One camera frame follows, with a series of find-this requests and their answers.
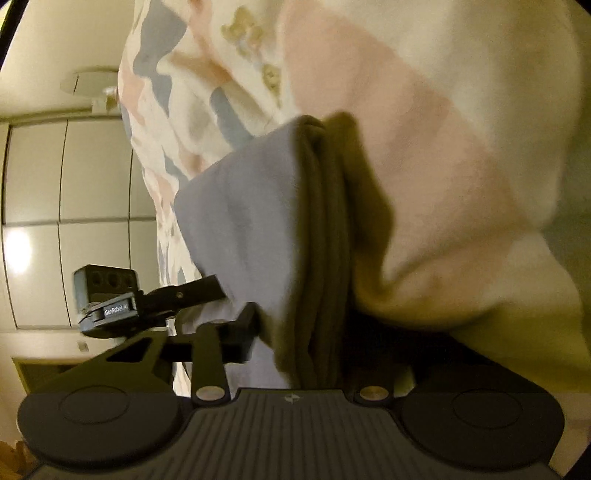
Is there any grey garment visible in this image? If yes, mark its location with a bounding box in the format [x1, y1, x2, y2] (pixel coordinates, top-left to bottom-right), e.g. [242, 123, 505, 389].
[174, 112, 400, 393]

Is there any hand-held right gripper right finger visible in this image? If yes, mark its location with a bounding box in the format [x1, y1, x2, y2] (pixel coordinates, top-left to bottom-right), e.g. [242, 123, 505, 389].
[353, 362, 398, 407]

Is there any white panelled wardrobe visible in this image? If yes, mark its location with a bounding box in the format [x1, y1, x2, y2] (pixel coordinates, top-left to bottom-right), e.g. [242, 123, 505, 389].
[0, 117, 160, 332]

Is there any pink and blue checked blanket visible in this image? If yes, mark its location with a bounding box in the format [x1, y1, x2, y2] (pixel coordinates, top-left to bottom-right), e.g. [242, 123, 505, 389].
[117, 0, 591, 398]

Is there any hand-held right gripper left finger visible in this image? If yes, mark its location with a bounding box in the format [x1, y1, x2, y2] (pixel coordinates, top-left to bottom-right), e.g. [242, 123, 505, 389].
[105, 302, 260, 407]

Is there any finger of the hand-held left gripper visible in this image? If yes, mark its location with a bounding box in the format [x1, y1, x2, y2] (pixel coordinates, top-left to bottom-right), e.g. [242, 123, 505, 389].
[139, 274, 223, 309]

